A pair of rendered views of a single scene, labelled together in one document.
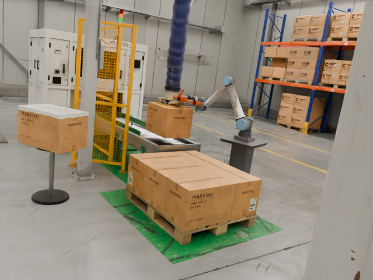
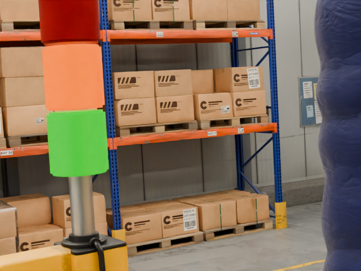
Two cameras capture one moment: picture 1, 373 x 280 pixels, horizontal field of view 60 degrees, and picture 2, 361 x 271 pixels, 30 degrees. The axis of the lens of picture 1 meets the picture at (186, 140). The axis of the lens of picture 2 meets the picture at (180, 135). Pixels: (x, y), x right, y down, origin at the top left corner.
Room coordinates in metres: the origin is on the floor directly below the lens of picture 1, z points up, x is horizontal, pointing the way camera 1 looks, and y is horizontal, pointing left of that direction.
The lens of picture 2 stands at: (4.86, 1.74, 2.23)
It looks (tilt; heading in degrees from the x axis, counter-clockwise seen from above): 4 degrees down; 274
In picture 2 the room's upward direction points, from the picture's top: 3 degrees counter-clockwise
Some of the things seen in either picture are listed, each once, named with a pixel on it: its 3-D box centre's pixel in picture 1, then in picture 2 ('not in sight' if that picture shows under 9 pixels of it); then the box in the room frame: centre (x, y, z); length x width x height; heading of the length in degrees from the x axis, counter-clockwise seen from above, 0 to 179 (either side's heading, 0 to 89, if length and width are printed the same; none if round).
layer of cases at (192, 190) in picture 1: (190, 183); not in sight; (3.54, -0.11, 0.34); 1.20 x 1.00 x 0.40; 38
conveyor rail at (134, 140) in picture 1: (120, 133); not in sight; (4.98, 1.05, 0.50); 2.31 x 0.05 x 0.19; 38
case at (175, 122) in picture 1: (168, 119); not in sight; (4.55, 0.29, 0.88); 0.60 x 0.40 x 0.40; 34
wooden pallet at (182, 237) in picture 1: (187, 204); not in sight; (3.54, -0.11, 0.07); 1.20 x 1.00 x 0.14; 38
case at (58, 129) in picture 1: (53, 126); not in sight; (3.42, 1.45, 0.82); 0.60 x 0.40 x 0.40; 66
